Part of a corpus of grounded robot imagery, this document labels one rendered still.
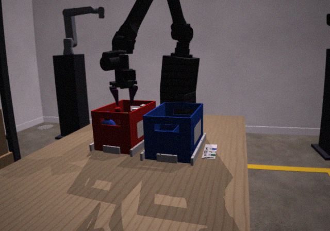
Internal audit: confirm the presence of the blue plastic crate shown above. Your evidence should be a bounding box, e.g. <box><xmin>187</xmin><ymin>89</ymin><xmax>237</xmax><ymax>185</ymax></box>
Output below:
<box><xmin>143</xmin><ymin>102</ymin><xmax>203</xmax><ymax>163</ymax></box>

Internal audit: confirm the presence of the white paper pick list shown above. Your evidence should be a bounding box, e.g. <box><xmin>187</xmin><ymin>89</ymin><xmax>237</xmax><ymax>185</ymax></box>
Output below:
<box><xmin>202</xmin><ymin>144</ymin><xmax>217</xmax><ymax>159</ymax></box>

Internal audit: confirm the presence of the blue bottle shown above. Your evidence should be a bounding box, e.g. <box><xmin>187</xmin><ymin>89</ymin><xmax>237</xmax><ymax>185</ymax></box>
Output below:
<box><xmin>102</xmin><ymin>119</ymin><xmax>116</xmax><ymax>125</ymax></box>

